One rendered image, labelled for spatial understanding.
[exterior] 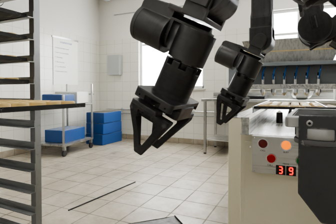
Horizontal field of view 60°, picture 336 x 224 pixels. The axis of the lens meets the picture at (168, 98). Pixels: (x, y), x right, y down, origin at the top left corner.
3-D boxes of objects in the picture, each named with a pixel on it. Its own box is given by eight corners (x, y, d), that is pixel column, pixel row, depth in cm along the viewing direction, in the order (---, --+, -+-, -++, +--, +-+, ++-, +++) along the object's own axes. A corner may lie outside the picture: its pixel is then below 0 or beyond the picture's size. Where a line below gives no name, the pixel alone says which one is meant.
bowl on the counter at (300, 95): (289, 99, 428) (289, 91, 428) (290, 98, 458) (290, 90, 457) (314, 99, 414) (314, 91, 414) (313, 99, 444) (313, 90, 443)
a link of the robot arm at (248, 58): (263, 58, 77) (266, 61, 82) (239, 48, 79) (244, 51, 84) (251, 82, 78) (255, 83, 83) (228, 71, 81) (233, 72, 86)
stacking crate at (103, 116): (104, 119, 605) (104, 110, 604) (121, 120, 589) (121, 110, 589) (86, 122, 549) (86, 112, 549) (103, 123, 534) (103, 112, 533)
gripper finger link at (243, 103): (208, 118, 84) (223, 89, 82) (216, 116, 91) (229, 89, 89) (229, 129, 82) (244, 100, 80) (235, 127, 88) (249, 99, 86)
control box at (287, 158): (252, 169, 113) (253, 134, 113) (322, 177, 104) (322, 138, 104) (251, 172, 110) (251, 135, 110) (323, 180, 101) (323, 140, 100)
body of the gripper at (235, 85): (218, 93, 80) (230, 68, 78) (228, 93, 89) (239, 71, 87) (239, 104, 77) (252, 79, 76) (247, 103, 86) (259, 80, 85)
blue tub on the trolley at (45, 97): (55, 103, 487) (55, 93, 487) (74, 103, 472) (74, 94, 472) (41, 104, 459) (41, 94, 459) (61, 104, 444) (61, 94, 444)
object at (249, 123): (274, 107, 295) (274, 100, 295) (277, 107, 294) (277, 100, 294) (240, 135, 111) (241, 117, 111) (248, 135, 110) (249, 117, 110)
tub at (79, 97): (67, 102, 526) (67, 91, 525) (89, 102, 513) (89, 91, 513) (54, 103, 491) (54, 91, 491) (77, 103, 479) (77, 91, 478)
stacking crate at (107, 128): (105, 129, 605) (105, 119, 605) (121, 130, 588) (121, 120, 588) (86, 133, 551) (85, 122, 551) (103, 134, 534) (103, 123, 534)
